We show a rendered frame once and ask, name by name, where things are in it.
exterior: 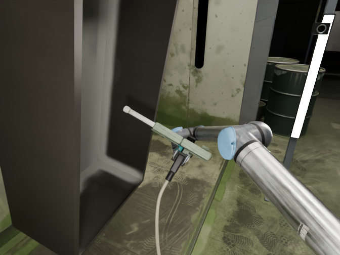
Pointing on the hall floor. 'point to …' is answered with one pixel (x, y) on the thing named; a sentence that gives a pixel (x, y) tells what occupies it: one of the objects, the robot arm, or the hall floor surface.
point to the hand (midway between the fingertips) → (184, 150)
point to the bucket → (260, 110)
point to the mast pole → (330, 8)
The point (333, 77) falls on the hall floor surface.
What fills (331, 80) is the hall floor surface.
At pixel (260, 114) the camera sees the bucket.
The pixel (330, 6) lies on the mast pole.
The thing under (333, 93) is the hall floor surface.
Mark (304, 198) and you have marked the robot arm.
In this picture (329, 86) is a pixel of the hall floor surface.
